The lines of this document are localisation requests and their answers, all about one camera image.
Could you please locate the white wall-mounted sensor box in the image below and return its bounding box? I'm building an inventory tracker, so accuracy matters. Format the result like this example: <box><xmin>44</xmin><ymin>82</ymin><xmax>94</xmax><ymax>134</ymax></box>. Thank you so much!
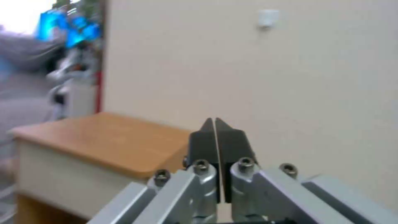
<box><xmin>257</xmin><ymin>9</ymin><xmax>280</xmax><ymax>29</ymax></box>

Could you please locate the wooden top cabinet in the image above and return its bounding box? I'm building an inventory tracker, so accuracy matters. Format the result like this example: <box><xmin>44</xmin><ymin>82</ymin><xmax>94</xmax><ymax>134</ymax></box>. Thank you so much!
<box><xmin>7</xmin><ymin>111</ymin><xmax>191</xmax><ymax>222</ymax></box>

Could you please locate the green plant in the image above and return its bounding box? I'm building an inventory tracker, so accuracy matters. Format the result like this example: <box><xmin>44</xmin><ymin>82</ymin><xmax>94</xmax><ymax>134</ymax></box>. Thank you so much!
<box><xmin>70</xmin><ymin>0</ymin><xmax>105</xmax><ymax>21</ymax></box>

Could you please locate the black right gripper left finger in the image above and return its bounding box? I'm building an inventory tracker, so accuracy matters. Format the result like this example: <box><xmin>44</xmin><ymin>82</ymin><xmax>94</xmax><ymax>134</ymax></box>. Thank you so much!
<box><xmin>88</xmin><ymin>118</ymin><xmax>222</xmax><ymax>224</ymax></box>

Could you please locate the white machine with cables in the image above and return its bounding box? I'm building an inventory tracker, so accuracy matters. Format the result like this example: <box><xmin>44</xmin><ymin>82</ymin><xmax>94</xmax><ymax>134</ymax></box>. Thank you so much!
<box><xmin>45</xmin><ymin>45</ymin><xmax>98</xmax><ymax>122</ymax></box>

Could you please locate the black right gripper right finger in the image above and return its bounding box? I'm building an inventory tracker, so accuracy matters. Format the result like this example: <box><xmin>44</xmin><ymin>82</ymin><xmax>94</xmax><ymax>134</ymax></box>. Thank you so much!
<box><xmin>215</xmin><ymin>118</ymin><xmax>398</xmax><ymax>224</ymax></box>

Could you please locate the blue glowing screen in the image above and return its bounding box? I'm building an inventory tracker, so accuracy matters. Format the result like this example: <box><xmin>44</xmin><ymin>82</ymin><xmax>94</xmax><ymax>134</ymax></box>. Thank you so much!
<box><xmin>33</xmin><ymin>4</ymin><xmax>102</xmax><ymax>49</ymax></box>

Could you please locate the red vertical post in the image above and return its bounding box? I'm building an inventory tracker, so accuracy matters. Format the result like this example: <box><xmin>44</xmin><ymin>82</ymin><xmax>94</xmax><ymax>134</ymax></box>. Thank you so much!
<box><xmin>94</xmin><ymin>71</ymin><xmax>103</xmax><ymax>114</ymax></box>

